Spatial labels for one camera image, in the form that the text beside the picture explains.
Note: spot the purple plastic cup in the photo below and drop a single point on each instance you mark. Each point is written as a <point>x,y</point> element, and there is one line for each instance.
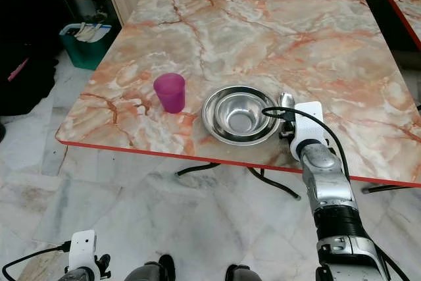
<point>170,93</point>

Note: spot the small stainless steel bowl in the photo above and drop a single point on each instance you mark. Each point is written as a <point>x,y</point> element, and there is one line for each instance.
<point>240,113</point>

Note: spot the marble-pattern folding table red edge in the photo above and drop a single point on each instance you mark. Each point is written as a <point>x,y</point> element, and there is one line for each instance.
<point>250,31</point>
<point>404,1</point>

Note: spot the wide stainless steel bowl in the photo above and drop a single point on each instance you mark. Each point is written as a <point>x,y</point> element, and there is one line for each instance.
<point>209,123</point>

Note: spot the black cloth pile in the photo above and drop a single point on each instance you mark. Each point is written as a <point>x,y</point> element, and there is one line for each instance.
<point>26,37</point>

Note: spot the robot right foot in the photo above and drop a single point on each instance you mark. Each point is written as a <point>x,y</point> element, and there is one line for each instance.
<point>242,274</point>

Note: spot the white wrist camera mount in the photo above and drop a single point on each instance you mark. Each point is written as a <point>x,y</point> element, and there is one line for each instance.
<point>84,249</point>
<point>309,126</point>

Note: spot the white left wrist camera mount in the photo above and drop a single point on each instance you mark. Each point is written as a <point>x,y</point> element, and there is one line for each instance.
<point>84,249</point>

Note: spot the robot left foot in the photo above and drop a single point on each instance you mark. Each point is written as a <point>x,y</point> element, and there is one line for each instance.
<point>148,269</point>

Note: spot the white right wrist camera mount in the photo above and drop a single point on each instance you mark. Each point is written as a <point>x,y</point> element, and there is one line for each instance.
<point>309,126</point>

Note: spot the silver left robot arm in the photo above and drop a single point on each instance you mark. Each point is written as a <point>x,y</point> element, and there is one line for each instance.
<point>80,276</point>

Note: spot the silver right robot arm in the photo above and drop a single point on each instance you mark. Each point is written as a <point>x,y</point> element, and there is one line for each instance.
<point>329,195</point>

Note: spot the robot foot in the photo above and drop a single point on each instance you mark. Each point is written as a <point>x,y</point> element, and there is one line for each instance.
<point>148,269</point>
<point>242,274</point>

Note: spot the black metal table leg frame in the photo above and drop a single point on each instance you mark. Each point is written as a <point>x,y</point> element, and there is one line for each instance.
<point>276,185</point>

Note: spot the green plastic bin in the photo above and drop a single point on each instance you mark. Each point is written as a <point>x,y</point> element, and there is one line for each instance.
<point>85,54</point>

